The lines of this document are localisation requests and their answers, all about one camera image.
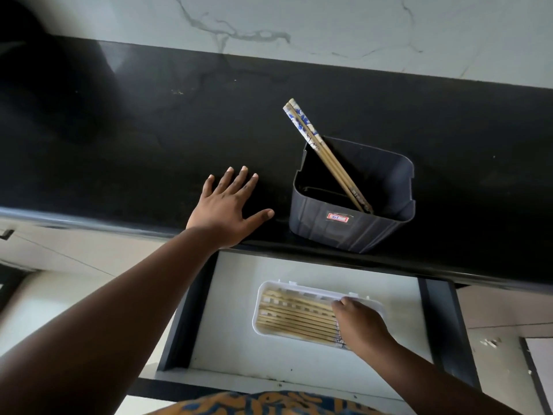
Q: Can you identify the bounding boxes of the person's left hand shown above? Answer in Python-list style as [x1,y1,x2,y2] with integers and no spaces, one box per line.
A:
[186,166,275,251]

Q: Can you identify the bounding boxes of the person's right hand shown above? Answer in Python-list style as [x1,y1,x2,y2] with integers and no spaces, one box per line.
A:
[330,297,399,357]

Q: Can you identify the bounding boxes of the person's right forearm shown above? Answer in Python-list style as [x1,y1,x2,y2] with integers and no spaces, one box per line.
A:
[358,333,521,415]

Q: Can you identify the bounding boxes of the person's left forearm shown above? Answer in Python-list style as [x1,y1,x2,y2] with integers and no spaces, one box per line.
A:
[0,228,219,415]

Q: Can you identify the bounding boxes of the row of bamboo chopsticks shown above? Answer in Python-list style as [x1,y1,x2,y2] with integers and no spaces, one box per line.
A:
[257,289,349,350]

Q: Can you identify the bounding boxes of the white plastic chopstick tray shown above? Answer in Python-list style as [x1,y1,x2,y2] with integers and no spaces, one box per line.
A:
[254,279,387,352]

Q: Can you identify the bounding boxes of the dark grey plastic utensil holder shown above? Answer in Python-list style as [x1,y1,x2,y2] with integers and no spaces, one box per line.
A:
[288,135,416,255]

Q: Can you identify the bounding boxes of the blue patterned bamboo chopstick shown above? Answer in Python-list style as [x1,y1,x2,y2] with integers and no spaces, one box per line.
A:
[288,98,375,214]
[283,103,367,213]

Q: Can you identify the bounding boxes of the open white kitchen drawer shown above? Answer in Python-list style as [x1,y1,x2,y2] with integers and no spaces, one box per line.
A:
[156,250,483,403]

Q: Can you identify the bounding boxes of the orange and blue patterned garment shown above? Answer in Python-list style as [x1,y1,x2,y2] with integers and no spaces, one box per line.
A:
[146,390,390,415]

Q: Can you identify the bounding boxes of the dark framed white panel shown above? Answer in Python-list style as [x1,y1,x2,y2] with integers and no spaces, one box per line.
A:
[519,336,553,415]

